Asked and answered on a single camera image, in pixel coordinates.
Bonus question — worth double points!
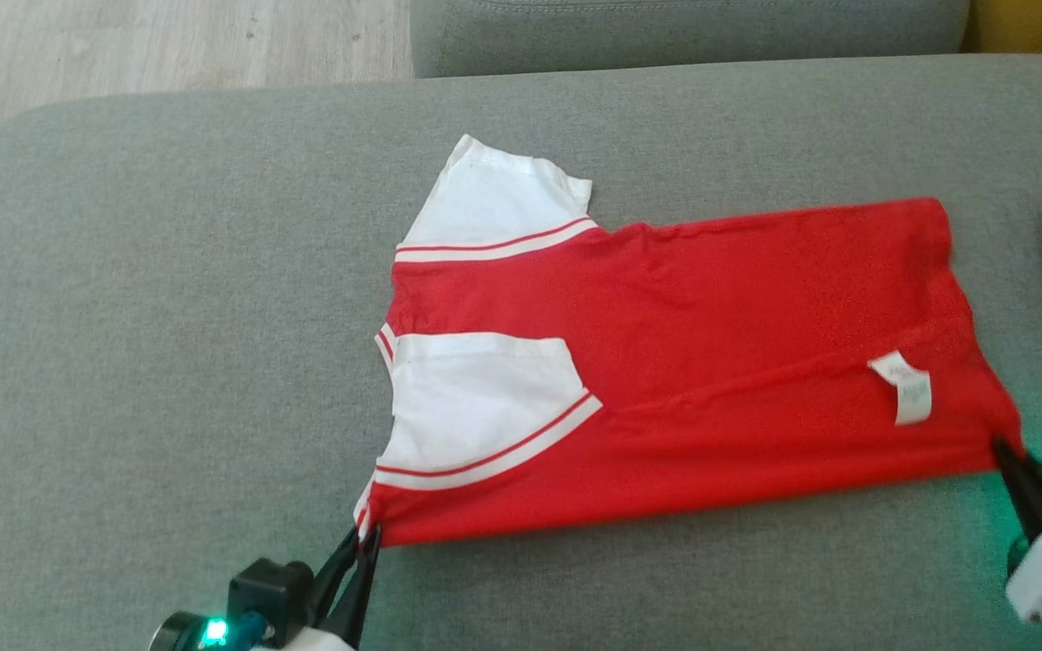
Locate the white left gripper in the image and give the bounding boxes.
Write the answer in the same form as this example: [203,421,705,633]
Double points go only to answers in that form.
[250,526,382,651]

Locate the red white jersey shirt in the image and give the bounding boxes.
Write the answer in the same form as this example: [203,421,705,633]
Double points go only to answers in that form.
[354,134,1026,548]

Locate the large grey fabric sofa seat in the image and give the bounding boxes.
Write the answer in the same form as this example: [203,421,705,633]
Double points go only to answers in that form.
[0,52,1042,651]

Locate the small grey fabric sofa cushion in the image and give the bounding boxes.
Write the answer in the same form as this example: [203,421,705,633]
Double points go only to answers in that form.
[410,0,972,80]

